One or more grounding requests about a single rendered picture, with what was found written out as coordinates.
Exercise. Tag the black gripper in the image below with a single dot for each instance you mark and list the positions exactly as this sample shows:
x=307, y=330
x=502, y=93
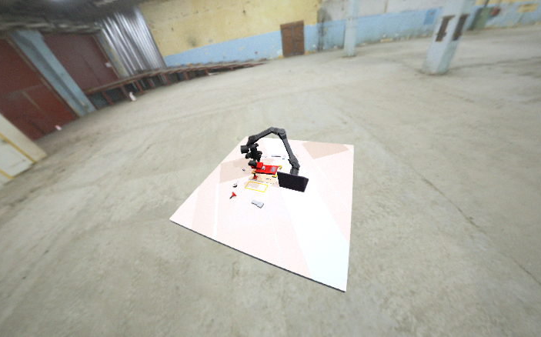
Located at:
x=257, y=155

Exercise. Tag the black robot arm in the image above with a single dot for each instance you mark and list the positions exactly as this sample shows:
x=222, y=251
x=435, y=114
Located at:
x=282, y=134

